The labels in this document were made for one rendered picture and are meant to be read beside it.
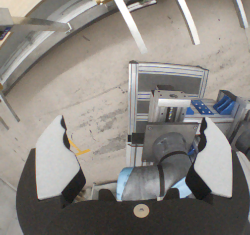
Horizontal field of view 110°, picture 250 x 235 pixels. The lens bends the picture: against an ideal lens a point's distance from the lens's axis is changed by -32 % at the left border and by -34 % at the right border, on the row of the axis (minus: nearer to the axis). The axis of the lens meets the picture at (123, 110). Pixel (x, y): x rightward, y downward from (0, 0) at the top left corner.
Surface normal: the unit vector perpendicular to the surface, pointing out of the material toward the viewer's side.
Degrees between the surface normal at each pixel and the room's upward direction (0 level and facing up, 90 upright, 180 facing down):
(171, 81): 0
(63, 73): 0
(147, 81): 0
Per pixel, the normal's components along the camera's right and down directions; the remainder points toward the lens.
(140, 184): -0.07, -0.58
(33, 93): -0.04, 0.50
